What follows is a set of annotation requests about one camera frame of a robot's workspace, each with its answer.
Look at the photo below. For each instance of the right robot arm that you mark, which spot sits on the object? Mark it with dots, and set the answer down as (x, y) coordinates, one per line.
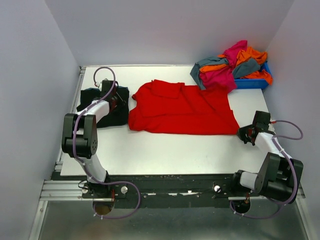
(279, 176)

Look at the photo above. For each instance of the red t-shirt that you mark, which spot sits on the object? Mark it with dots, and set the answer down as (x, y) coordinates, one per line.
(177, 108)

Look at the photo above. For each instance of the magenta t-shirt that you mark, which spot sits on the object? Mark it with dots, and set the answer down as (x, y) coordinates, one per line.
(218, 70)

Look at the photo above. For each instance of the grey-blue t-shirt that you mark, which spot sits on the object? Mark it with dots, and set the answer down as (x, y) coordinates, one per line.
(241, 70)

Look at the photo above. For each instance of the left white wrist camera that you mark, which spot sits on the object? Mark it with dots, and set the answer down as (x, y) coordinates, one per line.
(100, 85)

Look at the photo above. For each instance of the black t-shirt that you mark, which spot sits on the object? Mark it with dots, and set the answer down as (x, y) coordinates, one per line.
(116, 118)

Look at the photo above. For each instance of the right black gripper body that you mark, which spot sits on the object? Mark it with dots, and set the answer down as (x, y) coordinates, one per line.
(249, 139)

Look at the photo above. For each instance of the orange t-shirt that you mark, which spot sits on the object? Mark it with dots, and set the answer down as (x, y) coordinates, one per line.
(260, 57)

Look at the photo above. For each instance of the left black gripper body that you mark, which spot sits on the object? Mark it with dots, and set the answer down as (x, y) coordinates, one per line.
(118, 103)

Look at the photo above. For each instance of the blue plastic bin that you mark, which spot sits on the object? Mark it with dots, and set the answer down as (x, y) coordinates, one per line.
(260, 79)

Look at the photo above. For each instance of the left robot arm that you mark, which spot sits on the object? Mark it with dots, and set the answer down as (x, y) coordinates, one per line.
(98, 109)

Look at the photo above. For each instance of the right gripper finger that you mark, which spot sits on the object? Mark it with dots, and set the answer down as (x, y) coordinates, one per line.
(243, 137)
(245, 129)

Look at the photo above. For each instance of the blue t-shirt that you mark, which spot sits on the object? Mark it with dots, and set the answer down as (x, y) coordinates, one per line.
(96, 89)

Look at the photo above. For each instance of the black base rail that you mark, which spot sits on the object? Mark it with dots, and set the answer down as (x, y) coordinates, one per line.
(165, 191)

